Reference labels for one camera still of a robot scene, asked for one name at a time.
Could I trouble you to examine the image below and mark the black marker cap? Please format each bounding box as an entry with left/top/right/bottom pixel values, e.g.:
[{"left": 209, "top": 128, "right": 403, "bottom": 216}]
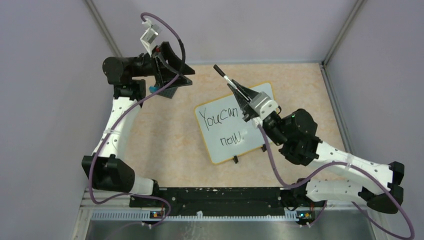
[{"left": 213, "top": 64, "right": 226, "bottom": 78}]

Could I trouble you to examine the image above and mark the yellow framed whiteboard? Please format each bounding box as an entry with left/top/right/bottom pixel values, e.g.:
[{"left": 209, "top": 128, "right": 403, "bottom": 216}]
[{"left": 194, "top": 94, "right": 265, "bottom": 165}]

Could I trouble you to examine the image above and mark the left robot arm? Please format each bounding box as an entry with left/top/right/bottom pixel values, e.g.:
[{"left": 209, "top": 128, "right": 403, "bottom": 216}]
[{"left": 81, "top": 41, "right": 195, "bottom": 207}]

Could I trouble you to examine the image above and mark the white cable duct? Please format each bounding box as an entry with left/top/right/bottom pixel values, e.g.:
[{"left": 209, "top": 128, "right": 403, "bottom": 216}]
[{"left": 91, "top": 210, "right": 299, "bottom": 222}]

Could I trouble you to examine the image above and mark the black white marker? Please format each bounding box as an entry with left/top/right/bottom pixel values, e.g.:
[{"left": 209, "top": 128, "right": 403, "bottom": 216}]
[{"left": 223, "top": 75, "right": 252, "bottom": 102}]

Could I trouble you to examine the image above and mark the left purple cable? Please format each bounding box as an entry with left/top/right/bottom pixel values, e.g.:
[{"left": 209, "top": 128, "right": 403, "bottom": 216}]
[{"left": 87, "top": 12, "right": 187, "bottom": 229}]

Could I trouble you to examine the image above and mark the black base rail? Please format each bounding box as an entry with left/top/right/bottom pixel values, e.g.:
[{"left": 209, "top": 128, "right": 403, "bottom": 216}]
[{"left": 129, "top": 187, "right": 325, "bottom": 217}]

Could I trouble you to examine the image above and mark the small blue lego brick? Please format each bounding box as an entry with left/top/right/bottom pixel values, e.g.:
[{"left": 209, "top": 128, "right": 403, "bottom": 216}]
[{"left": 148, "top": 86, "right": 159, "bottom": 94}]

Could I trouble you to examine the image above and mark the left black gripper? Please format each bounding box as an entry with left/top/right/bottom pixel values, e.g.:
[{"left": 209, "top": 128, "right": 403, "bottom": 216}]
[{"left": 127, "top": 41, "right": 195, "bottom": 90}]

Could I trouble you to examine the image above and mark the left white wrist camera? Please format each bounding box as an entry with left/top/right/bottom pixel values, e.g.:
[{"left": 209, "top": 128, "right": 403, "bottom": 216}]
[{"left": 139, "top": 18, "right": 162, "bottom": 56}]

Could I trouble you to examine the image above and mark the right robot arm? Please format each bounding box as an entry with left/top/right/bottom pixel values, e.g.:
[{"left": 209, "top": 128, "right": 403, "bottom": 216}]
[{"left": 227, "top": 79, "right": 405, "bottom": 214}]

